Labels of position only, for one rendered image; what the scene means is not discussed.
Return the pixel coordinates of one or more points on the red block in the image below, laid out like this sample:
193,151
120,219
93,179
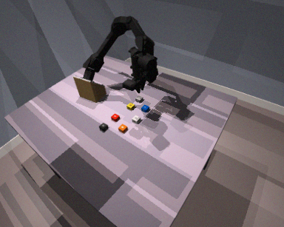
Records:
115,117

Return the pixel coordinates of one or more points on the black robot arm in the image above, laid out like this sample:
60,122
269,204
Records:
143,56

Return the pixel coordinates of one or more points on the blue block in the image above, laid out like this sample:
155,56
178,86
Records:
145,108

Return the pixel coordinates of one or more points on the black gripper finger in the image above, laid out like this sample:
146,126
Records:
138,89
143,83

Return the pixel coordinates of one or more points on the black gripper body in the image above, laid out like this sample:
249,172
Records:
132,84

